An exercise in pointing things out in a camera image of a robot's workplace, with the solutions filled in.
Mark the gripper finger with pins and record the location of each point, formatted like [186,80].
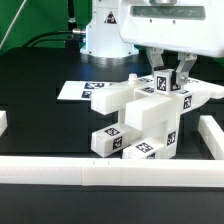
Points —
[186,62]
[154,56]

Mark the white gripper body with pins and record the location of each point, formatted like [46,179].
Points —
[191,26]

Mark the white chair seat part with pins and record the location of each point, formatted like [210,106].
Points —
[166,130]

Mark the white chair back frame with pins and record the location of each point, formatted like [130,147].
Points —
[145,107]

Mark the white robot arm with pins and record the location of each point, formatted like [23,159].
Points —
[103,39]

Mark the white right fence bar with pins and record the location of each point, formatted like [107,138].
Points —
[212,135]

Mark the white fence bar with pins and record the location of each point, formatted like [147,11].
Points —
[212,135]
[3,122]
[111,172]

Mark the white left fence bar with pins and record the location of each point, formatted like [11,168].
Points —
[3,122]

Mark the white front fence bar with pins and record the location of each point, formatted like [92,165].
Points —
[111,172]

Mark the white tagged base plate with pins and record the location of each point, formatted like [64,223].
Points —
[80,90]

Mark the black vertical post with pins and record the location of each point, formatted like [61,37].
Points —
[71,12]

